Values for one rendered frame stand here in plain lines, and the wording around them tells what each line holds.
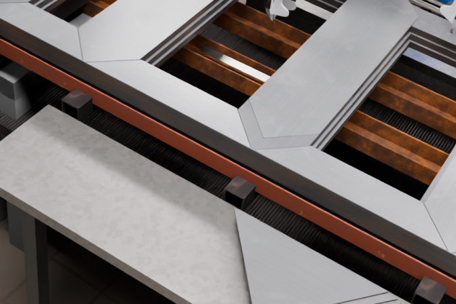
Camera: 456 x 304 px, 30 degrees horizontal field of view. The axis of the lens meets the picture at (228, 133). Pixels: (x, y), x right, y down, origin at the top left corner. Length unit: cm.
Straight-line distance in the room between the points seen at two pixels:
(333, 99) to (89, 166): 56
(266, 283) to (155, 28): 72
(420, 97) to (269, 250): 78
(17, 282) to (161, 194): 89
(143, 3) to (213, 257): 72
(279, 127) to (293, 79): 17
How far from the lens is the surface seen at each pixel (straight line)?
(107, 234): 174
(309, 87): 196
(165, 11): 212
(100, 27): 205
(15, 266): 265
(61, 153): 190
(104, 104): 198
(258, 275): 166
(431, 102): 230
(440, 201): 179
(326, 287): 167
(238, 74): 218
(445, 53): 224
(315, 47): 208
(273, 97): 191
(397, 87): 232
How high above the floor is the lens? 209
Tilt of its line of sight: 43 degrees down
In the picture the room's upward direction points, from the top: 9 degrees clockwise
